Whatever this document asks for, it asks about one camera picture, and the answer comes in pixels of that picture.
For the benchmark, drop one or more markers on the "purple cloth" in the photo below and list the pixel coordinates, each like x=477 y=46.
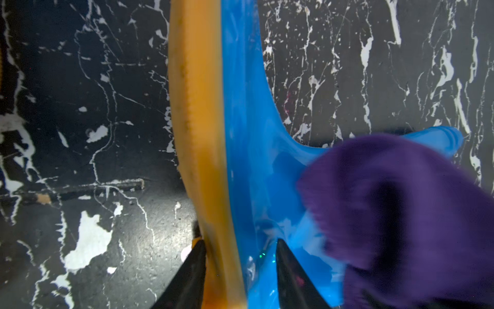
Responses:
x=412 y=228

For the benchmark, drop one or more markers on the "blue rubber boot back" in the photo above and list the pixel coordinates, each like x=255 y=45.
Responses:
x=238 y=163

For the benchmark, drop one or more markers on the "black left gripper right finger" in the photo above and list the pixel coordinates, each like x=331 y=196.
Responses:
x=295 y=289

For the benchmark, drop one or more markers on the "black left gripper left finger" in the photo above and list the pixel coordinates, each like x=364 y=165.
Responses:
x=187 y=286

